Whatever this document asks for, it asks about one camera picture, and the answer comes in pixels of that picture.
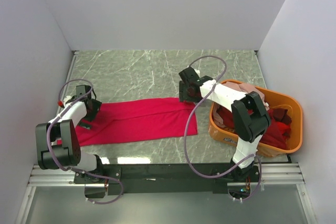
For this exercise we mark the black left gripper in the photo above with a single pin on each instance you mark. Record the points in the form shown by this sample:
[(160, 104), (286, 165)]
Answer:
[(96, 105)]

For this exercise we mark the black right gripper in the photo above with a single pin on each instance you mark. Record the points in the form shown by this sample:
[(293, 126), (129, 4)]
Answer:
[(182, 96)]

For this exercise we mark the bright red t-shirt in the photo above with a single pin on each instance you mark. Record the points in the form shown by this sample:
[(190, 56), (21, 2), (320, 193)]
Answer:
[(133, 121)]

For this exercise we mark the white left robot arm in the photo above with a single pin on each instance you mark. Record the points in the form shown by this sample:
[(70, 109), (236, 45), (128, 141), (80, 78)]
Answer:
[(57, 141)]

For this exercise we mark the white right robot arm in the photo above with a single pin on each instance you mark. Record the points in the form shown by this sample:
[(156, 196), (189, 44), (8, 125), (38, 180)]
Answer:
[(251, 120)]

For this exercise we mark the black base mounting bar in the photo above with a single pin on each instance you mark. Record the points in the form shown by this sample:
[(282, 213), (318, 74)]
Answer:
[(158, 178)]

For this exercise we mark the beige pink shirt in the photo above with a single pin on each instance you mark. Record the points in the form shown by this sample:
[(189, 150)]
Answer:
[(222, 117)]

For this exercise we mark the orange plastic laundry basket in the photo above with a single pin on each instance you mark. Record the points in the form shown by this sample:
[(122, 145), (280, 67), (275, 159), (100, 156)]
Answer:
[(275, 100)]

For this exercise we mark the dark red shirt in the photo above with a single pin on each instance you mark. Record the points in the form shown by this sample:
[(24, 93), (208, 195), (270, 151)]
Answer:
[(272, 136)]

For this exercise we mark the orange red garment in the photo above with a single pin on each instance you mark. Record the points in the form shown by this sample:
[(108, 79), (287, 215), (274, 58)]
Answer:
[(284, 129)]

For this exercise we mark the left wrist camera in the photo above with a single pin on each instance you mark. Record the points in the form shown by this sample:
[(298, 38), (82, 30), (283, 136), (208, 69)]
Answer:
[(67, 101)]

